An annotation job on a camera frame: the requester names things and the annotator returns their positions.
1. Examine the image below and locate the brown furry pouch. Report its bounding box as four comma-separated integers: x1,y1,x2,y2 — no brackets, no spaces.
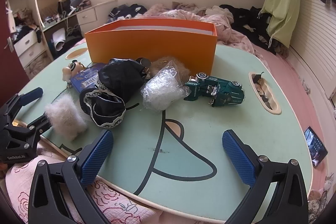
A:
152,56,191,80

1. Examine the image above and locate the orange cardboard box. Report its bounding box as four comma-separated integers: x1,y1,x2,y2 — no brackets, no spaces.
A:
85,17,217,75

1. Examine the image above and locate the green cartoon lap table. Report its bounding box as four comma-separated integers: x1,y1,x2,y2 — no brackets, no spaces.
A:
15,43,314,222

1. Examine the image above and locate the dark red door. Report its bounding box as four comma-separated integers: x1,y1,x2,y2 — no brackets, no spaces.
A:
0,0,29,105

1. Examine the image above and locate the clear crinkled plastic bag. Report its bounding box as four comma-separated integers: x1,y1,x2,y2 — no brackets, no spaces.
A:
140,60,190,111

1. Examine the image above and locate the pink floral blanket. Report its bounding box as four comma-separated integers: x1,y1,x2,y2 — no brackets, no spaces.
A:
143,2,268,65

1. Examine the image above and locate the white drawer desk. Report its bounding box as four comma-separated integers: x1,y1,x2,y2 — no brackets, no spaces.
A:
14,0,118,79

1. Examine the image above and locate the cartoon head figurine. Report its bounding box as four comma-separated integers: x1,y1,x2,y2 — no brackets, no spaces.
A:
62,60,86,88

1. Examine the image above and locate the smartphone on bed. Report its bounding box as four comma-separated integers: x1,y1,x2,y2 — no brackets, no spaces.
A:
304,127,328,168

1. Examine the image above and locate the green toy race car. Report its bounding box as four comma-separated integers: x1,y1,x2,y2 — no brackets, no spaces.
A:
184,72,245,107

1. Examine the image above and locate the small round metal tin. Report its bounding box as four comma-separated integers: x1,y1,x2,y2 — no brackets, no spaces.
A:
136,57,151,73

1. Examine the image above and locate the white furry pouch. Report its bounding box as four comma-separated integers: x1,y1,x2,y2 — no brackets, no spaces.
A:
45,94,87,141

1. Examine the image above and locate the black clothes pile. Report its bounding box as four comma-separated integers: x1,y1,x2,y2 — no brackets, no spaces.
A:
220,5,289,58

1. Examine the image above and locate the black lace-trimmed cloth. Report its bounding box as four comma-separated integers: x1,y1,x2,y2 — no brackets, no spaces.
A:
79,58,147,129

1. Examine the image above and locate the blue tin box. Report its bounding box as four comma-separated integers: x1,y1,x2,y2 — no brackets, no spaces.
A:
71,63,105,93

